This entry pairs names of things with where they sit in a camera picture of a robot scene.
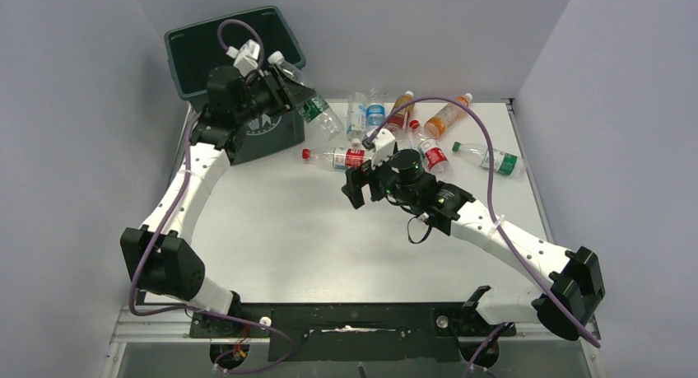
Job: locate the clear bottle green cap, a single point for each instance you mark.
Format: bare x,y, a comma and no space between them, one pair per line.
504,163

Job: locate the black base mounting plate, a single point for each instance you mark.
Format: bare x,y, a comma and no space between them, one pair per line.
354,332

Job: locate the clear bottle red label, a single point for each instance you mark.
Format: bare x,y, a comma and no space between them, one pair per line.
337,158

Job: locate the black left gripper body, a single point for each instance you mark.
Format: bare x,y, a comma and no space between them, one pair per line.
267,100

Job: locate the clear bottle blue green label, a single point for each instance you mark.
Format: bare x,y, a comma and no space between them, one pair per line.
403,140

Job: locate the brown tea bottle red label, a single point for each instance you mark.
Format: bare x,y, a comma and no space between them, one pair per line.
398,122

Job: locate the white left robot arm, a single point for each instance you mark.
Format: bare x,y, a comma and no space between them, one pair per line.
158,253

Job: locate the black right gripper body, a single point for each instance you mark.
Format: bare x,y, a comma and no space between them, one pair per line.
382,182

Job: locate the aluminium frame rail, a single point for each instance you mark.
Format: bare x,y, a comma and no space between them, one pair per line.
158,345

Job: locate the orange juice bottle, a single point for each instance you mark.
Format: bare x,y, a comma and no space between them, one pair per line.
444,119

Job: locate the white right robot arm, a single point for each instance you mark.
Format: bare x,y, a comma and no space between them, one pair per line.
568,283

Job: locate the dark green trash bin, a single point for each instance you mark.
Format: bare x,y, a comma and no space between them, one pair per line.
194,50

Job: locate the white blue label bottle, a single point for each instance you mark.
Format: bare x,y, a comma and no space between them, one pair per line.
356,117

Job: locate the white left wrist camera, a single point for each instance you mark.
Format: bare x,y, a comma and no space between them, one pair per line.
246,58

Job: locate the clear bottle red cap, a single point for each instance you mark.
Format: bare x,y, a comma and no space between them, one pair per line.
431,153

